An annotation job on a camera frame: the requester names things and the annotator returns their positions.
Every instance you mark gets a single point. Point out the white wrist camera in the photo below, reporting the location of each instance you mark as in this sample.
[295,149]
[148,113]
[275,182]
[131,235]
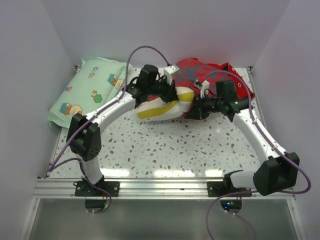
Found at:
[171,72]
[202,85]

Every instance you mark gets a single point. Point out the cream quilted pillow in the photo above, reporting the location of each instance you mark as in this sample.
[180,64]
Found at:
[155,109]

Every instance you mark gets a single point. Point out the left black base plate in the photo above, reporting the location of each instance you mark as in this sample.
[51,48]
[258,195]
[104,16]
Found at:
[102,188]

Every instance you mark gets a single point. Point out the red pillowcase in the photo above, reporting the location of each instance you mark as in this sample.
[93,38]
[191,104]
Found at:
[212,75]

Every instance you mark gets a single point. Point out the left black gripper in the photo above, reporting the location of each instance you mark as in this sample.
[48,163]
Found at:
[171,94]

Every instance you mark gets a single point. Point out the aluminium mounting rail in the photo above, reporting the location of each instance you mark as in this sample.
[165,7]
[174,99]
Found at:
[132,188]

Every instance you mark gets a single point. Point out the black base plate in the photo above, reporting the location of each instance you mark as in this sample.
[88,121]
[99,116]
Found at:
[102,188]
[218,188]

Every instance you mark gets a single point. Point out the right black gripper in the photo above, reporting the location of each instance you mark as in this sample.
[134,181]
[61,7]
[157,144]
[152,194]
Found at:
[197,111]

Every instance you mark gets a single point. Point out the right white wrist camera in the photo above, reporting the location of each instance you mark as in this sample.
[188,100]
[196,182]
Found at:
[202,85]

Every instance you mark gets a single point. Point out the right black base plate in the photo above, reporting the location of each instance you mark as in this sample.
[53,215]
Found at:
[218,188]

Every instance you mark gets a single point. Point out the green cartoon pillow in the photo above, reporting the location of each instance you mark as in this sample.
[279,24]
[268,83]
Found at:
[98,81]

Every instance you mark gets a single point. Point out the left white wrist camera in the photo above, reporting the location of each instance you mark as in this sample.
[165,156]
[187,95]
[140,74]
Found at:
[171,72]

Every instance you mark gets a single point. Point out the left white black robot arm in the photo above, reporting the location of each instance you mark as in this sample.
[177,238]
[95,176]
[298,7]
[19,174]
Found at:
[84,135]

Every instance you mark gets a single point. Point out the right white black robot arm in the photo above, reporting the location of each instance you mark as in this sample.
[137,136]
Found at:
[277,170]

